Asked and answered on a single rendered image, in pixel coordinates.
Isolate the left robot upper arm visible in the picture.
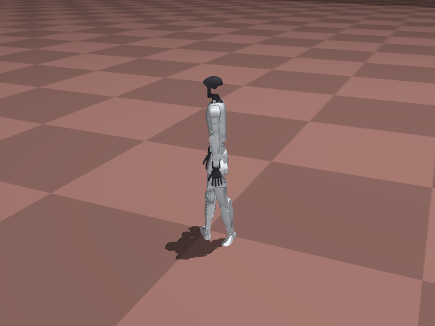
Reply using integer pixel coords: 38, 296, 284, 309
209, 106, 221, 141

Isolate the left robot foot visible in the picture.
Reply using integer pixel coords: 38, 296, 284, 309
222, 232, 237, 247

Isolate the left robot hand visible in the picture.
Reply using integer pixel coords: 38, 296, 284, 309
208, 161, 222, 187

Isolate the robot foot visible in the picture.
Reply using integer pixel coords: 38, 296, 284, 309
200, 226, 211, 240
222, 232, 237, 247

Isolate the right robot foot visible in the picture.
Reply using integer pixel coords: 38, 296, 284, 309
200, 226, 211, 240

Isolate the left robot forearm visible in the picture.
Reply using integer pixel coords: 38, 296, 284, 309
209, 135, 220, 167

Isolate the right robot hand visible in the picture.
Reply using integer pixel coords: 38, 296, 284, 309
203, 146, 211, 170

